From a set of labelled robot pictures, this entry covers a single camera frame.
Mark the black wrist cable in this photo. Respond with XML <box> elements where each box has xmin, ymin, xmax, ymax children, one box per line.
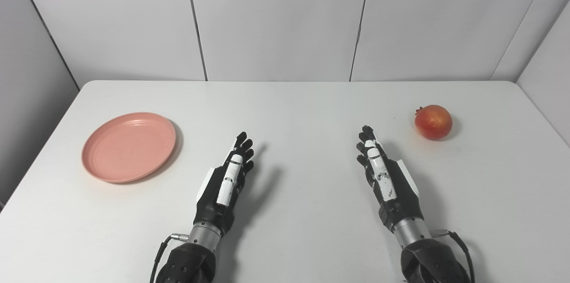
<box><xmin>434</xmin><ymin>229</ymin><xmax>476</xmax><ymax>283</ymax></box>
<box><xmin>150</xmin><ymin>233</ymin><xmax>189</xmax><ymax>283</ymax></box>

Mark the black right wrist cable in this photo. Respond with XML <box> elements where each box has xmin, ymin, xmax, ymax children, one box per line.
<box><xmin>434</xmin><ymin>229</ymin><xmax>476</xmax><ymax>283</ymax></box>

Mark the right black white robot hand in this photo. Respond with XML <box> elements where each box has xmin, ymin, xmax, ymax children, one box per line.
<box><xmin>356</xmin><ymin>125</ymin><xmax>424</xmax><ymax>233</ymax></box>

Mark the red pomegranate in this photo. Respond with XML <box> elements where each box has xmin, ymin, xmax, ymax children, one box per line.
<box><xmin>415</xmin><ymin>105</ymin><xmax>453</xmax><ymax>141</ymax></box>

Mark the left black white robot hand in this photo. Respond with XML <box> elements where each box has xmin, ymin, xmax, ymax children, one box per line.
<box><xmin>194</xmin><ymin>131</ymin><xmax>255</xmax><ymax>235</ymax></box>

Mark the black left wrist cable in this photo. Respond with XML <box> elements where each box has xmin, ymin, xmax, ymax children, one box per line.
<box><xmin>150</xmin><ymin>233</ymin><xmax>189</xmax><ymax>283</ymax></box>

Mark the pink round plate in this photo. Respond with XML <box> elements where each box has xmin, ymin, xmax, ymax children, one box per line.
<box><xmin>81</xmin><ymin>112</ymin><xmax>177</xmax><ymax>184</ymax></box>

